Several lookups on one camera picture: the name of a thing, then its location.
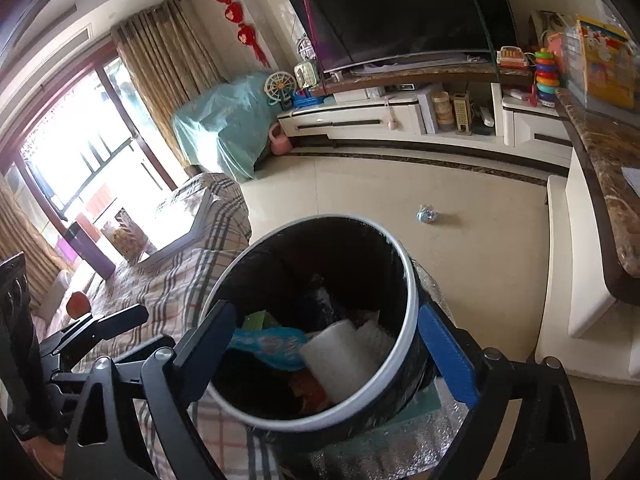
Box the teal box under bin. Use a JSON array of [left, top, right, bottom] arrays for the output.
[[387, 380, 442, 427]]

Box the white TV cabinet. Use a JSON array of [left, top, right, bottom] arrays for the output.
[[279, 84, 573, 168]]

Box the black television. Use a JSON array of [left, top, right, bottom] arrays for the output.
[[288, 0, 518, 73]]

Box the toy ferris wheel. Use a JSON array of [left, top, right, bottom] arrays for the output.
[[264, 70, 297, 110]]

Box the left hand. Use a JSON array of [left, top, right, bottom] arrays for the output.
[[22, 436, 66, 479]]

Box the green snack box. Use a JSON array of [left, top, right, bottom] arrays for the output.
[[242, 310, 278, 332]]

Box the plaid blanket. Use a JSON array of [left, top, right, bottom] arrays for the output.
[[70, 172, 281, 479]]

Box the white trash bin black liner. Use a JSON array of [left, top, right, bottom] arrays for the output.
[[207, 214, 435, 479]]

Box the white printed wrapper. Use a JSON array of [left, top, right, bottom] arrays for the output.
[[229, 327, 308, 372]]

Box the red apple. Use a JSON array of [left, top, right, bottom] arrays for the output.
[[66, 292, 91, 320]]

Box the marble side counter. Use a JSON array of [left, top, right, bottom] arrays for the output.
[[555, 89, 639, 306]]

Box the yellow toy box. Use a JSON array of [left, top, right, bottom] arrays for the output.
[[576, 16, 636, 112]]

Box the orange snack bag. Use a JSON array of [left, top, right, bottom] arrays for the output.
[[290, 368, 333, 417]]

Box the clear jar of snacks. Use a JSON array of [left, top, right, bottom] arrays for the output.
[[101, 208, 149, 263]]

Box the pink kettlebell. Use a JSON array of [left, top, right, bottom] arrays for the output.
[[268, 122, 293, 156]]

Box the rainbow stacking ring toy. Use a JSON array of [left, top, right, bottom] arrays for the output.
[[533, 49, 561, 107]]

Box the red hanging wall decoration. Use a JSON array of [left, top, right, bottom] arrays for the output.
[[215, 0, 271, 68]]

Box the crumpled paper on floor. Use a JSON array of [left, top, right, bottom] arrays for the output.
[[416, 205, 438, 224]]

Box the beige curtain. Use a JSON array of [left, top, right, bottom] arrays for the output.
[[110, 0, 226, 167]]

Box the purple thermos bottle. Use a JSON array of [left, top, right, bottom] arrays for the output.
[[64, 222, 116, 280]]

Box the teal covered furniture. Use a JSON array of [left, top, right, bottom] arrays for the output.
[[172, 72, 277, 182]]

